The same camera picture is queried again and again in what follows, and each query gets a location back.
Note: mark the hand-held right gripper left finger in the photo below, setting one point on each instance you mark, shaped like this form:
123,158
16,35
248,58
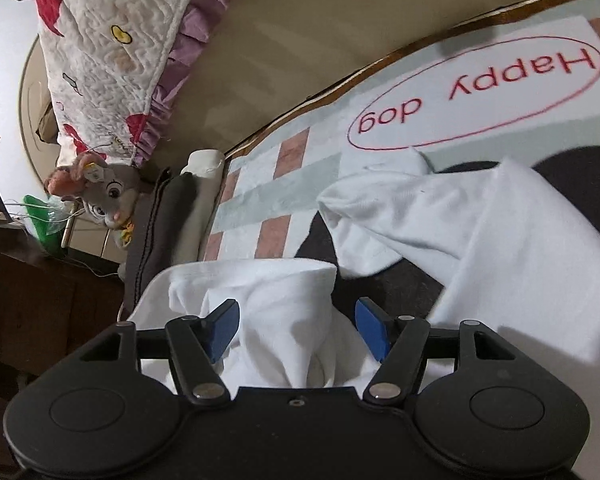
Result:
225,329

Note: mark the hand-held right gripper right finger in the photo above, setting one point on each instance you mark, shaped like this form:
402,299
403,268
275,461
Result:
372,329

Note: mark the white t-shirt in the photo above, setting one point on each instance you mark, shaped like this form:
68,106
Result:
505,240

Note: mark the dark grey folded sweater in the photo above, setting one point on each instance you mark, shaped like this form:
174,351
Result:
155,240

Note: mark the cream folded garment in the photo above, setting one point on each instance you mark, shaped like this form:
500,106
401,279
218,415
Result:
202,200

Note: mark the white bedside cabinet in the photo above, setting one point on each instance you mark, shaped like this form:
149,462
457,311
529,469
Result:
87,240

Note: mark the grey bunny plush toy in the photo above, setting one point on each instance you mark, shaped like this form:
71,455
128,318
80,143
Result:
107,192

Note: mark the brown wooden drawer cabinet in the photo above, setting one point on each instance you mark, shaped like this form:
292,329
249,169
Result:
45,300

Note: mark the green plastic bag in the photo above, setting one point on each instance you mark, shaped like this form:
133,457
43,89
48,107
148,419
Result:
42,230

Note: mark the checkered rug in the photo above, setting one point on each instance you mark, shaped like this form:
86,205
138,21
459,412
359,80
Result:
480,85

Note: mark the beige curved headboard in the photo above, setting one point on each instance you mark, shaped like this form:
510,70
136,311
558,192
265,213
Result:
32,100

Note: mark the beige bed base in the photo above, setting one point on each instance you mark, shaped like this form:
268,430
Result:
305,35

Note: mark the white quilted bedspread red print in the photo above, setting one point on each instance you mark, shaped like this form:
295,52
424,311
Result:
130,25

